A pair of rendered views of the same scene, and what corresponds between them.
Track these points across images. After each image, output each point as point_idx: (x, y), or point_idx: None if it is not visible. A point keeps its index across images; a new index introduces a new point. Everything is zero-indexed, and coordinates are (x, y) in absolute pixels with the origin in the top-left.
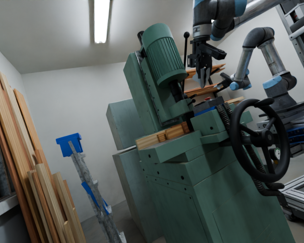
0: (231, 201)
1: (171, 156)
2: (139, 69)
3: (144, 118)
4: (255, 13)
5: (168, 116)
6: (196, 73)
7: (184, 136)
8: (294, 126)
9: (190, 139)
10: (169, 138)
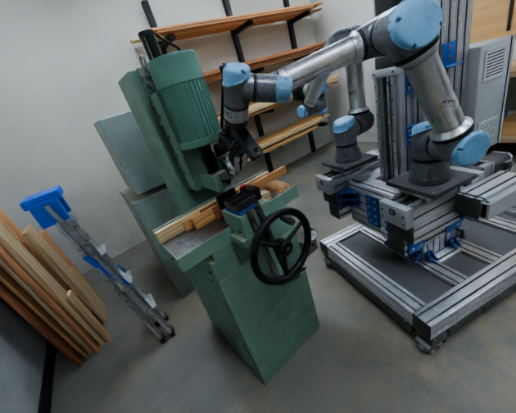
0: (257, 284)
1: (195, 263)
2: (148, 103)
3: (165, 174)
4: (314, 79)
5: (198, 186)
6: None
7: (210, 238)
8: (350, 187)
9: (219, 239)
10: (197, 229)
